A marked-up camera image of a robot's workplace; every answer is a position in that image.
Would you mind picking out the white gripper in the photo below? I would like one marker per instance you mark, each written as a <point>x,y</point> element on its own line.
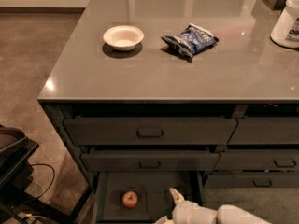
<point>186,213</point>

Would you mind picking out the red apple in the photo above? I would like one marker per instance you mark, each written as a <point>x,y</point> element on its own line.
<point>130,199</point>

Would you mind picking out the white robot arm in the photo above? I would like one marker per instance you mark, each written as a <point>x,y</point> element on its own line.
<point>229,214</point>

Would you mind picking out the open bottom left drawer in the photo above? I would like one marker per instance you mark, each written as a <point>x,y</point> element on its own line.
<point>152,189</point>

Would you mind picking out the bottom right drawer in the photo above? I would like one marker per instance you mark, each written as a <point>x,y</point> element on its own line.
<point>253,180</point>

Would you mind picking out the middle right drawer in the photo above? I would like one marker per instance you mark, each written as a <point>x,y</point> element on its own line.
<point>258,159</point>

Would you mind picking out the middle left drawer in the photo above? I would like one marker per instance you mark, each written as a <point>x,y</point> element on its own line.
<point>149,160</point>

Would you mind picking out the top right drawer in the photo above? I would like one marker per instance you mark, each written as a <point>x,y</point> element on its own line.
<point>266,131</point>

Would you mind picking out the grey counter cabinet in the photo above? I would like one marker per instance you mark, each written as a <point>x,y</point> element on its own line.
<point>244,75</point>

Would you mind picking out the top left drawer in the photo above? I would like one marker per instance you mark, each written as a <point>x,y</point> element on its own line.
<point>150,131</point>

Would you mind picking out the black cart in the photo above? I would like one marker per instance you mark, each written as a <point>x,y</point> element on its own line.
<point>15,150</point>

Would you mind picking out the blue chip bag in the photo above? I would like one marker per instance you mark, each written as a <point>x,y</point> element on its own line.
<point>193,40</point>

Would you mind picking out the white paper bowl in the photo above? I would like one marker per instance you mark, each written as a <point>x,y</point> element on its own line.
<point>123,37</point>

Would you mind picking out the white wipes canister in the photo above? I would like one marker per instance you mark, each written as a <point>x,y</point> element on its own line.
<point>286,30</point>

